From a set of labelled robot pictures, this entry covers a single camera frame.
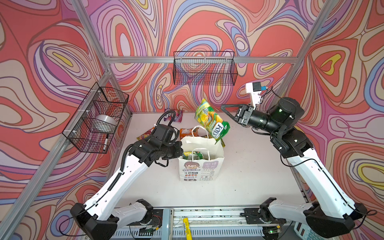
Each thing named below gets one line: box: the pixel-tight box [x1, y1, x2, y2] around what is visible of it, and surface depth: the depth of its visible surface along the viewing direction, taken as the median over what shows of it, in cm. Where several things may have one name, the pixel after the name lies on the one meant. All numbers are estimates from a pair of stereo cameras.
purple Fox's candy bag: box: [164, 108, 184, 123], surface depth 117 cm
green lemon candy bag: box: [182, 151, 204, 160], surface depth 82 cm
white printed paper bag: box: [178, 136, 225, 182], surface depth 77 cm
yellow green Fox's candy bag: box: [194, 98, 231, 148], surface depth 59 cm
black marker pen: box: [103, 133, 109, 151], surface depth 75 cm
